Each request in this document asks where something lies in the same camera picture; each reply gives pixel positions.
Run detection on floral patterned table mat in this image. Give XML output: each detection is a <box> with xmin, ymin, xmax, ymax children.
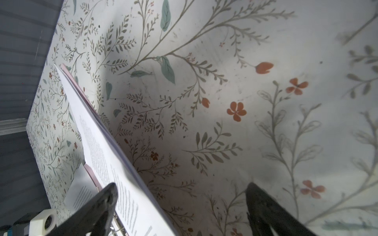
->
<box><xmin>27</xmin><ymin>1</ymin><xmax>378</xmax><ymax>236</ymax></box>

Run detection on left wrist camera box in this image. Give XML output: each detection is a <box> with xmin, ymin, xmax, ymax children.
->
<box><xmin>1</xmin><ymin>209</ymin><xmax>58</xmax><ymax>236</ymax></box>

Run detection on metal folder clip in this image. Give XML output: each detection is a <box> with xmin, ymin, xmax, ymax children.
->
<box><xmin>109</xmin><ymin>213</ymin><xmax>128</xmax><ymax>236</ymax></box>

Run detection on pink file folder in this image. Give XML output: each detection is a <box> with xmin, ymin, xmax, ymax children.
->
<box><xmin>60</xmin><ymin>63</ymin><xmax>178</xmax><ymax>236</ymax></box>

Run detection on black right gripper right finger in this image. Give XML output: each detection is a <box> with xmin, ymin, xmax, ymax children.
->
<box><xmin>245</xmin><ymin>183</ymin><xmax>314</xmax><ymax>236</ymax></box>

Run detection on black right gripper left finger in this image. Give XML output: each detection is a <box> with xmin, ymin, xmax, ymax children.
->
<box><xmin>48</xmin><ymin>183</ymin><xmax>118</xmax><ymax>236</ymax></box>

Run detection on printed paper sheet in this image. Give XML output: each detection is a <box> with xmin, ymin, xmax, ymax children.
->
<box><xmin>54</xmin><ymin>64</ymin><xmax>178</xmax><ymax>236</ymax></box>
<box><xmin>64</xmin><ymin>164</ymin><xmax>98</xmax><ymax>211</ymax></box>

